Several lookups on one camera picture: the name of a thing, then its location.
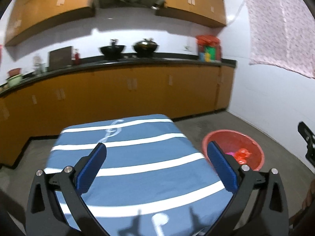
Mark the person's right hand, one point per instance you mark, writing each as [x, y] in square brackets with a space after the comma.
[309, 196]

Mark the black wok with lid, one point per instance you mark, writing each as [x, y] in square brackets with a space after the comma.
[145, 48]

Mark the clear plastic bottle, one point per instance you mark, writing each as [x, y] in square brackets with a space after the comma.
[37, 65]

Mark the pink floral hanging cloth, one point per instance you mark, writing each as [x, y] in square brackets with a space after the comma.
[280, 29]

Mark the orange bag of goods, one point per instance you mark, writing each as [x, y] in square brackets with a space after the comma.
[208, 40]

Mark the orange upper cabinet with labels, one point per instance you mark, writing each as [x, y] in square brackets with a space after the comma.
[49, 7]

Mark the orange plastic bag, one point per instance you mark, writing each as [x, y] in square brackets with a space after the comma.
[242, 156]

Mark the green box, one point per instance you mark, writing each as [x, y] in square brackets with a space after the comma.
[210, 52]

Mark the blue white striped table cloth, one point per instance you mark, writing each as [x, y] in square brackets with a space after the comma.
[137, 132]

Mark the red plastic basin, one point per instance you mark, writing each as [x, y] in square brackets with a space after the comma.
[228, 137]

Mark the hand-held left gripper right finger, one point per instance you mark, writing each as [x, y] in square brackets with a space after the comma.
[222, 167]

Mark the red bowl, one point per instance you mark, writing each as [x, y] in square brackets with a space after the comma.
[14, 72]

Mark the pale green pot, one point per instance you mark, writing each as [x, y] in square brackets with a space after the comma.
[14, 81]

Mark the red bottle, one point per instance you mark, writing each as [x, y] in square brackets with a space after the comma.
[77, 57]

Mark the white wall socket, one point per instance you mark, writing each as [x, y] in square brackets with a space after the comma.
[187, 47]

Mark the dark cutting board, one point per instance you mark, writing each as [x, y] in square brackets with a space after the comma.
[60, 57]

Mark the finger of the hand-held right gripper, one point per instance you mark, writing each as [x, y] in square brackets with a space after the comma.
[307, 137]

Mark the black kitchen countertop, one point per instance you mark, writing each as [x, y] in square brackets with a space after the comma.
[147, 61]

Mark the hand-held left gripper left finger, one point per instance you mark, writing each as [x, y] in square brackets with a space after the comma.
[92, 167]

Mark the orange lower kitchen cabinets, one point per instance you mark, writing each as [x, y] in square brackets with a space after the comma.
[123, 91]

